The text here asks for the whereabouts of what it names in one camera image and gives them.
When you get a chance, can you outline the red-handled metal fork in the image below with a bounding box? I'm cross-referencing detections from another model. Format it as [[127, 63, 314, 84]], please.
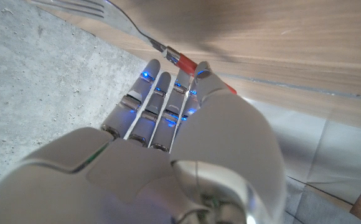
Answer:
[[30, 0, 238, 95]]

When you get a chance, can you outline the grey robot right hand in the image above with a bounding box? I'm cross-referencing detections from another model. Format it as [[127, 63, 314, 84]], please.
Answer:
[[0, 58, 288, 224]]

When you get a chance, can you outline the printed room backdrop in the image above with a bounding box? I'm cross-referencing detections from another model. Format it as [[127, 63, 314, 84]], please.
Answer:
[[242, 96, 361, 224]]

